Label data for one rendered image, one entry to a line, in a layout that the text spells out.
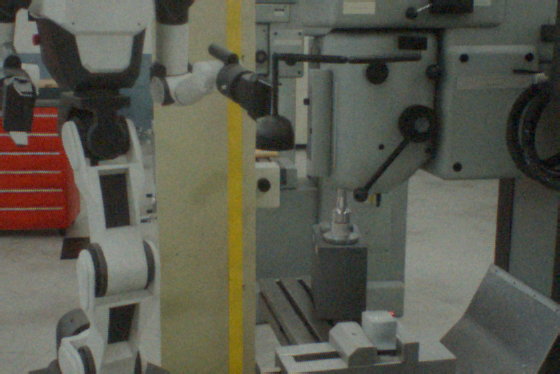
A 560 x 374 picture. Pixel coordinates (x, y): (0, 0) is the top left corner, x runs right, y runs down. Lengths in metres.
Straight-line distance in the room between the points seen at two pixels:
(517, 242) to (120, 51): 1.06
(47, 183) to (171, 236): 2.85
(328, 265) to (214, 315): 1.61
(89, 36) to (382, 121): 0.83
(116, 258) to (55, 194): 4.08
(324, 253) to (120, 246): 0.52
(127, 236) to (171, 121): 1.26
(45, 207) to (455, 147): 4.86
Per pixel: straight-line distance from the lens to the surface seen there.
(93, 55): 1.99
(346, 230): 1.92
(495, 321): 1.84
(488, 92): 1.52
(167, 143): 3.23
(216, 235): 3.34
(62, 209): 6.08
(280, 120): 1.38
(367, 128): 1.46
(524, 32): 1.56
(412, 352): 1.58
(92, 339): 2.21
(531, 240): 1.78
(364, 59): 1.30
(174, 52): 2.18
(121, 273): 2.01
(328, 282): 1.91
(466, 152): 1.52
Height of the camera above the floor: 1.64
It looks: 12 degrees down
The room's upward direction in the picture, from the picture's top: straight up
